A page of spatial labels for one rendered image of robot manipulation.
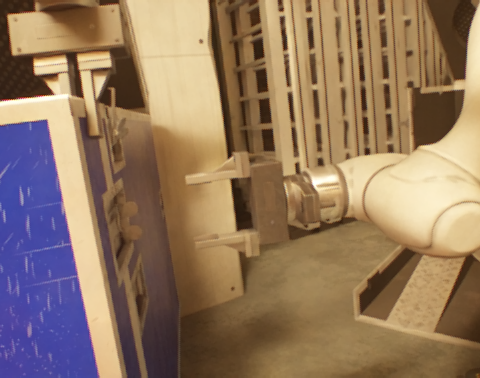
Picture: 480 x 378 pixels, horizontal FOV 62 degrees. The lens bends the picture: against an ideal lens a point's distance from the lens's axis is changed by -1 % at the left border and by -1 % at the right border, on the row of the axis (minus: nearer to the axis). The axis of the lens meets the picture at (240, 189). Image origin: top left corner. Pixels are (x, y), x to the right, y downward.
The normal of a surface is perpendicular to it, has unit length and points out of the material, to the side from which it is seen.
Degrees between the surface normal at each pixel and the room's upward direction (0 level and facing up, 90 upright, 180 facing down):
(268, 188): 90
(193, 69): 90
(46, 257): 90
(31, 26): 80
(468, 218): 104
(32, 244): 90
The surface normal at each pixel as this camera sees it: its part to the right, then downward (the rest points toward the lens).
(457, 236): 0.07, 0.35
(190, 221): 0.48, 0.10
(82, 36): 0.12, -0.01
